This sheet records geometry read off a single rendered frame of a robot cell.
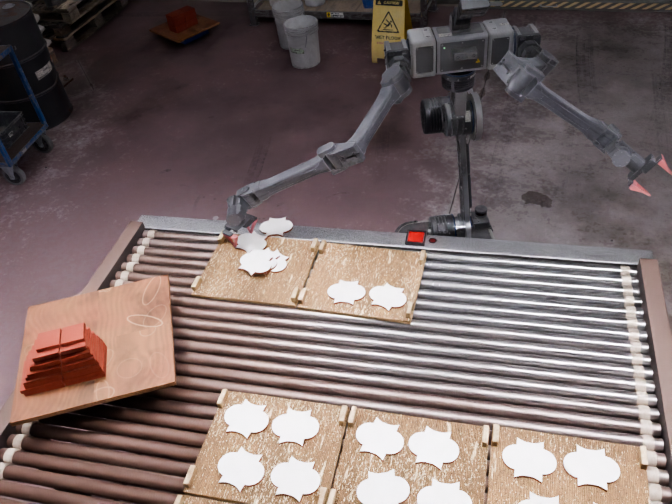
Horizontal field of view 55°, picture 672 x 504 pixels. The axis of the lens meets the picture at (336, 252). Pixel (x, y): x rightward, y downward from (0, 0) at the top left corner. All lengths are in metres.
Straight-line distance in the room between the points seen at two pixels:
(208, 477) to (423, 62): 1.69
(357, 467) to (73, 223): 3.24
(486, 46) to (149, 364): 1.69
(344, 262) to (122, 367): 0.88
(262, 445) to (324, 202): 2.53
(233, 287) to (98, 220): 2.33
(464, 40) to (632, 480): 1.62
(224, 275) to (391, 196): 1.99
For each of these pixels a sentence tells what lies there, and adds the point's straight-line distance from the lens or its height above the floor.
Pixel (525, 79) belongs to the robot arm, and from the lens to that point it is 2.22.
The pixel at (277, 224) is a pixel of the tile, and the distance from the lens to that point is 2.72.
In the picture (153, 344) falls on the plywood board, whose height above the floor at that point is 1.04.
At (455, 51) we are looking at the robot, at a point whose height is 1.49.
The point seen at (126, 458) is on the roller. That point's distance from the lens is 2.15.
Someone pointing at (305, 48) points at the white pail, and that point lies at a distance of 5.87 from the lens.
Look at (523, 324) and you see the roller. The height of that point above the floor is 0.92.
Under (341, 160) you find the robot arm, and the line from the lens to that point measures 2.32.
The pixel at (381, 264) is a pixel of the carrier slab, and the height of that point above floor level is 0.94.
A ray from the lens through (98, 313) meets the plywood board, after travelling 2.42.
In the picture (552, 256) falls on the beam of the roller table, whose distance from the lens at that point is 2.55.
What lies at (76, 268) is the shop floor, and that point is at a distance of 4.36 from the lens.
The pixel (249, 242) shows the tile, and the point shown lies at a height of 0.95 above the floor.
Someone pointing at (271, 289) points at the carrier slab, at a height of 0.94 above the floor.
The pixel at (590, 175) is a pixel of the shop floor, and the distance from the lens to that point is 4.56.
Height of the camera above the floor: 2.63
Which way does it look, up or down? 42 degrees down
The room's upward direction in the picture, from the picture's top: 8 degrees counter-clockwise
